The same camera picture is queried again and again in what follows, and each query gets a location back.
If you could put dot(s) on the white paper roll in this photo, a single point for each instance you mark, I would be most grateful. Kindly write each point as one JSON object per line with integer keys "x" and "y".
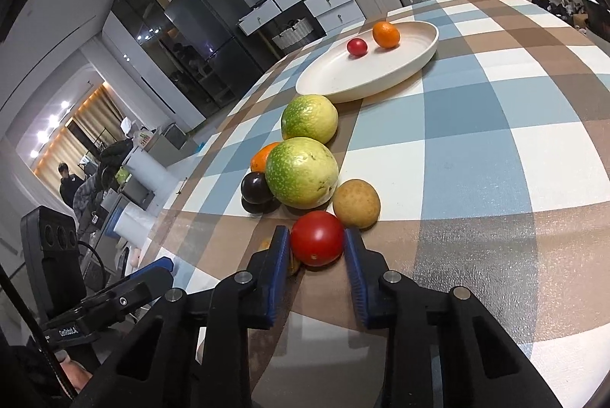
{"x": 136, "y": 222}
{"x": 145, "y": 170}

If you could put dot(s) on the white drawer cabinet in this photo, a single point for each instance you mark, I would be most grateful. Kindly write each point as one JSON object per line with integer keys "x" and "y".
{"x": 329, "y": 3}

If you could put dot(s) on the beige curtains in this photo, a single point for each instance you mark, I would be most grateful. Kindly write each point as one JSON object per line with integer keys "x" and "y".
{"x": 100, "y": 108}

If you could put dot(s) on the black glass cabinet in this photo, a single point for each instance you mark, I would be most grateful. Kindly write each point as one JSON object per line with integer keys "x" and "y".
{"x": 138, "y": 22}

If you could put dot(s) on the green round fruit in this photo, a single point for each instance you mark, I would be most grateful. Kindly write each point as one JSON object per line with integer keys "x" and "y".
{"x": 301, "y": 172}
{"x": 309, "y": 118}

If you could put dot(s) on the orange mandarin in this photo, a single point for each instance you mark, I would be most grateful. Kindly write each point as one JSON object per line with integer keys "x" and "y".
{"x": 386, "y": 34}
{"x": 261, "y": 158}

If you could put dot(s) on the brown round fruit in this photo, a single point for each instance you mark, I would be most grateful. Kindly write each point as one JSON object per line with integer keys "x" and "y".
{"x": 356, "y": 204}

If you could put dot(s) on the checked tablecloth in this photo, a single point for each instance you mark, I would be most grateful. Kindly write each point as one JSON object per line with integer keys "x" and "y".
{"x": 476, "y": 151}

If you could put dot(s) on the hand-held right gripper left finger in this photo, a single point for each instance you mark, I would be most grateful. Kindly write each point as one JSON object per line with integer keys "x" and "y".
{"x": 279, "y": 277}

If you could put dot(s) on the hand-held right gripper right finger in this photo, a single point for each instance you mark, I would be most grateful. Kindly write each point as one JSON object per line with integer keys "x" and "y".
{"x": 355, "y": 282}

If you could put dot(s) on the small red tomato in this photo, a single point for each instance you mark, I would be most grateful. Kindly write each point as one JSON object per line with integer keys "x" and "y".
{"x": 356, "y": 47}

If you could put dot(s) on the dark purple plum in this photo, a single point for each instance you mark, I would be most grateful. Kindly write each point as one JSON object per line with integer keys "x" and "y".
{"x": 253, "y": 206}
{"x": 256, "y": 188}

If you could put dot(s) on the person's left forearm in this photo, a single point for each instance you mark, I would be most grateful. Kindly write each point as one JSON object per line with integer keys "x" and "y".
{"x": 24, "y": 379}

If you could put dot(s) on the cream oval plate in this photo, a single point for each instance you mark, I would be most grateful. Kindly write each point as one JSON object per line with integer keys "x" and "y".
{"x": 343, "y": 77}

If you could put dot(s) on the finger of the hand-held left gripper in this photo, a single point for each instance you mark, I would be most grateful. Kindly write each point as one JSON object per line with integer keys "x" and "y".
{"x": 121, "y": 299}
{"x": 155, "y": 267}

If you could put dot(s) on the woven basket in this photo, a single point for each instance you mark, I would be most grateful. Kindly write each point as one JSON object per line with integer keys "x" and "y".
{"x": 290, "y": 37}

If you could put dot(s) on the dark grey refrigerator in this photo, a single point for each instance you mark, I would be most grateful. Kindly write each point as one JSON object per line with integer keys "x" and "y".
{"x": 205, "y": 22}

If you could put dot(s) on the person's left hand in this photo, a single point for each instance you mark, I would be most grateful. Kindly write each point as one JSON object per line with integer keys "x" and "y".
{"x": 76, "y": 374}

